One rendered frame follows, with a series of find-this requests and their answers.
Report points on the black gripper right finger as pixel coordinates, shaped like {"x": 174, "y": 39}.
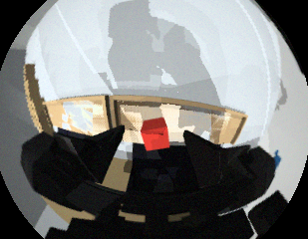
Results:
{"x": 208, "y": 158}

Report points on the tan wooden bar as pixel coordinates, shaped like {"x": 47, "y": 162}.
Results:
{"x": 29, "y": 74}
{"x": 33, "y": 94}
{"x": 41, "y": 116}

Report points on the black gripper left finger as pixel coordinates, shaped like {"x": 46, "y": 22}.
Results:
{"x": 94, "y": 152}

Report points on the red block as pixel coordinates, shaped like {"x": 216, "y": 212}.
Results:
{"x": 154, "y": 134}

